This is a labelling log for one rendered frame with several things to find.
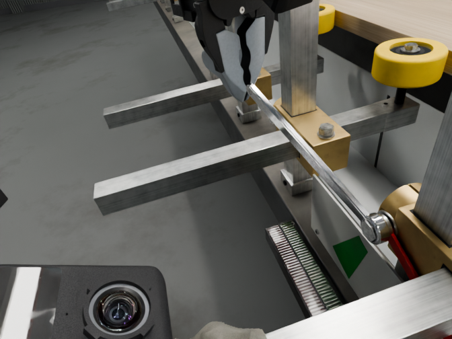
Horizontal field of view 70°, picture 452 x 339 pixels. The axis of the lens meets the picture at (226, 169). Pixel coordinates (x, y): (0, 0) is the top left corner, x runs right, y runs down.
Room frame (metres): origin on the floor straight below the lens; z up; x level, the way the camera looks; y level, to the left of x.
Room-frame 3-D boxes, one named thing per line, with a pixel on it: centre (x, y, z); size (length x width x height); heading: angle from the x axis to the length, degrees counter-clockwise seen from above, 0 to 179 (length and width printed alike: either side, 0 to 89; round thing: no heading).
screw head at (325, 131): (0.31, -0.13, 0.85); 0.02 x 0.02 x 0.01
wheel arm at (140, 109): (0.58, -0.01, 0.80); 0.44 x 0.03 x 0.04; 99
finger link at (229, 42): (0.36, -0.01, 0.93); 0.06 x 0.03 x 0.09; 29
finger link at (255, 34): (0.37, -0.04, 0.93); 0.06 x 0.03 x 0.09; 29
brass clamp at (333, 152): (0.37, -0.12, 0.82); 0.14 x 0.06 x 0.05; 9
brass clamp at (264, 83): (0.61, -0.08, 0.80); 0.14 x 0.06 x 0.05; 9
